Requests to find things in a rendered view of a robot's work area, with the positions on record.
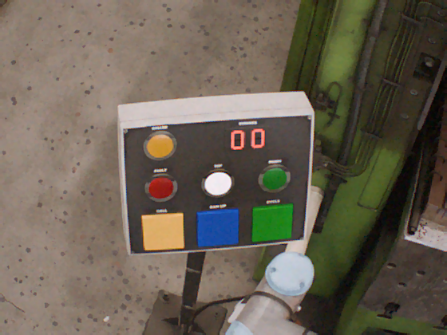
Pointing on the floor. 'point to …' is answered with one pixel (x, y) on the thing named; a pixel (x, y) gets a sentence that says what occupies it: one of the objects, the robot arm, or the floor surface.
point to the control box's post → (191, 288)
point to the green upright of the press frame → (365, 191)
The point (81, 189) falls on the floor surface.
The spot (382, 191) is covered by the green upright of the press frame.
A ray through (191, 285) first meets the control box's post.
